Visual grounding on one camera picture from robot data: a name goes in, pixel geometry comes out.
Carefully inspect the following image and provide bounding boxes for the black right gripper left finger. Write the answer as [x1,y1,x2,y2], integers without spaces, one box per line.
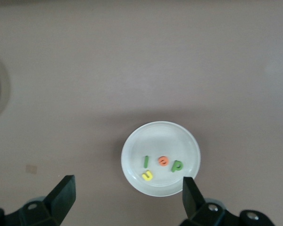
[0,175,76,226]

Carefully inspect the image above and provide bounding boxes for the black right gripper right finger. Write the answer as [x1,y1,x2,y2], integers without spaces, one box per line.
[179,176,275,226]

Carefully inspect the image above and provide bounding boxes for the green foam letter p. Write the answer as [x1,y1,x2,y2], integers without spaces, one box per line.
[171,160,184,173]

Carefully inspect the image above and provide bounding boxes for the yellow foam letter u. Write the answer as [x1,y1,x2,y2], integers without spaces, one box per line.
[141,171,154,181]

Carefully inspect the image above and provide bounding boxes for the clear tape patch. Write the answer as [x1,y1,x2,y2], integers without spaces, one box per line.
[25,164,38,174]

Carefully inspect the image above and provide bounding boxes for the beige brown round plate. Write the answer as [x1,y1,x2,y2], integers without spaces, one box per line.
[121,121,201,197]

